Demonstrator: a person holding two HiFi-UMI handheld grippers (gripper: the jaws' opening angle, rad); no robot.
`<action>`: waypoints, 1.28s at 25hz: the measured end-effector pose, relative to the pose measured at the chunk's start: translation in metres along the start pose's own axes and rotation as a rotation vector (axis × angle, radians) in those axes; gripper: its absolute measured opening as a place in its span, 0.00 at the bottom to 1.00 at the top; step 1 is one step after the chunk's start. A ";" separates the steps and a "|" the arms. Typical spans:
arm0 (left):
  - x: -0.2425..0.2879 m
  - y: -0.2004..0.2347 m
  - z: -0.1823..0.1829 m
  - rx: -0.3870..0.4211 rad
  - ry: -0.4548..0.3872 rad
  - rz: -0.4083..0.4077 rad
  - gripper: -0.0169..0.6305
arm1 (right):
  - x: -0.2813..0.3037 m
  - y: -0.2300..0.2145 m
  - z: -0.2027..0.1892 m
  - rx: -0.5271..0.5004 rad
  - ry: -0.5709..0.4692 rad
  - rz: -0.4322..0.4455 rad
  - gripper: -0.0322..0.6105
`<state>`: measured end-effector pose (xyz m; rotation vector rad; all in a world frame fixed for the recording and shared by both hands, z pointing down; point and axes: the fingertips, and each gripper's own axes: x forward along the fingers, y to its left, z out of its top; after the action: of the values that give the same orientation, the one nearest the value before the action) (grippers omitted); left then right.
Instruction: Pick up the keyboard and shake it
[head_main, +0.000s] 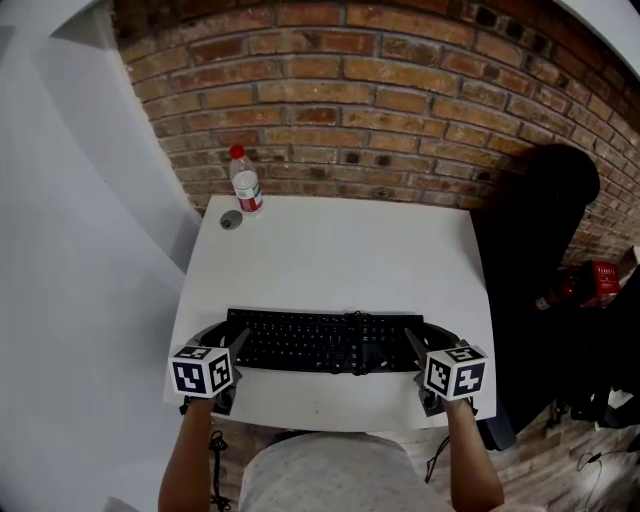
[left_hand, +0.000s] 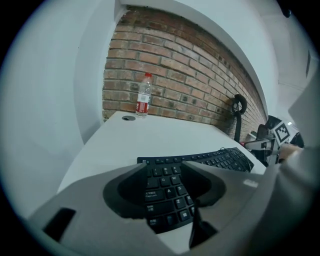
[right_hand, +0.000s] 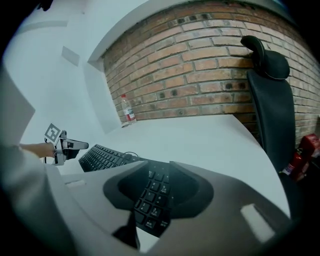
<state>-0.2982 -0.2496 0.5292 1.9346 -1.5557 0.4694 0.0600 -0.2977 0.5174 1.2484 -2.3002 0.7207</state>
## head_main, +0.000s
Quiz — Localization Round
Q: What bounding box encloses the person's right forearm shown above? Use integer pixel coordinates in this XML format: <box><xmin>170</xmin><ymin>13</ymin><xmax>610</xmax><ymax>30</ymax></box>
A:
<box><xmin>441</xmin><ymin>394</ymin><xmax>506</xmax><ymax>512</ymax></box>

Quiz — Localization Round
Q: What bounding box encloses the red fire extinguisher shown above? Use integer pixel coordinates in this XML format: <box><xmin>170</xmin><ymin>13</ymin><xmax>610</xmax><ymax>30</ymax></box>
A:
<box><xmin>533</xmin><ymin>272</ymin><xmax>584</xmax><ymax>312</ymax></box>

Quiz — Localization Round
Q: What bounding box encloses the black cable under desk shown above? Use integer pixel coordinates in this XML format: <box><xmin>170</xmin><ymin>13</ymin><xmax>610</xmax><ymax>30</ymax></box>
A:
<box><xmin>207</xmin><ymin>428</ymin><xmax>232</xmax><ymax>512</ymax></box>

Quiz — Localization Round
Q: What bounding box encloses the black office chair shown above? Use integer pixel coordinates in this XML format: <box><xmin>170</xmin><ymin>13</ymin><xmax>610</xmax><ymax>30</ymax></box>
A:
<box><xmin>471</xmin><ymin>143</ymin><xmax>602</xmax><ymax>453</ymax></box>

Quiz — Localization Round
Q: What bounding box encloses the thin black floor cable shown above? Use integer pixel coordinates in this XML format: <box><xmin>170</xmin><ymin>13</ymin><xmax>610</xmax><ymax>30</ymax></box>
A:
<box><xmin>423</xmin><ymin>433</ymin><xmax>452</xmax><ymax>484</ymax></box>

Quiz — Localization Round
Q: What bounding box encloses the thin grey floor cable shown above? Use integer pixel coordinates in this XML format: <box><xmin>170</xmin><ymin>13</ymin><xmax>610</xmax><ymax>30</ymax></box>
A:
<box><xmin>576</xmin><ymin>448</ymin><xmax>640</xmax><ymax>512</ymax></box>

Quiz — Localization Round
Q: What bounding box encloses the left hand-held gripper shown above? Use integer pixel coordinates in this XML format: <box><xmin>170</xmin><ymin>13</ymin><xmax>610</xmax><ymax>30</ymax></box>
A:
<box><xmin>167</xmin><ymin>321</ymin><xmax>252</xmax><ymax>417</ymax></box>

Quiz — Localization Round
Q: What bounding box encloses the black backpack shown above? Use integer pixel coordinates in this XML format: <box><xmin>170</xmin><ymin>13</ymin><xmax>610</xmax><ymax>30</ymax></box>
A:
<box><xmin>559</xmin><ymin>279</ymin><xmax>640</xmax><ymax>429</ymax></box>

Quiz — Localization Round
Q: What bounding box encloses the red cardboard box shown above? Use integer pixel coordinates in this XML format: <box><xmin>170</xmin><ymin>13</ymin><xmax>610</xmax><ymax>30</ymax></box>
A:
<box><xmin>578</xmin><ymin>259</ymin><xmax>622</xmax><ymax>309</ymax></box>

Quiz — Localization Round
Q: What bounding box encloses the person's left forearm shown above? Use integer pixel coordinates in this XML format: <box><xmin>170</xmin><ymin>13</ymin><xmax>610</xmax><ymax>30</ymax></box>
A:
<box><xmin>157</xmin><ymin>397</ymin><xmax>217</xmax><ymax>512</ymax></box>

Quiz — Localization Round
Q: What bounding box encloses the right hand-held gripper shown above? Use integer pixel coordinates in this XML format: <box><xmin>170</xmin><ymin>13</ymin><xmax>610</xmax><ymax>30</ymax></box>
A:
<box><xmin>403</xmin><ymin>321</ymin><xmax>489</xmax><ymax>419</ymax></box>

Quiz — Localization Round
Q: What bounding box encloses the black keyboard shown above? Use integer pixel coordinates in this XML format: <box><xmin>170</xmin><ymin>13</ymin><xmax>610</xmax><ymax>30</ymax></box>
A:
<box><xmin>225</xmin><ymin>307</ymin><xmax>427</xmax><ymax>376</ymax></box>

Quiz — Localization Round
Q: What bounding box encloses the clear plastic bottle red label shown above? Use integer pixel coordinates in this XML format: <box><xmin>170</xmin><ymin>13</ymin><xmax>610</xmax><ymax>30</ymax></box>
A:
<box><xmin>228</xmin><ymin>144</ymin><xmax>265</xmax><ymax>218</ymax></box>

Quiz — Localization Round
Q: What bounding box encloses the person's light grey shirt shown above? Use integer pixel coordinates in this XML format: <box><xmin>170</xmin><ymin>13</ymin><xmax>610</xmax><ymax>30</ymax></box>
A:
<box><xmin>102</xmin><ymin>431</ymin><xmax>454</xmax><ymax>512</ymax></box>

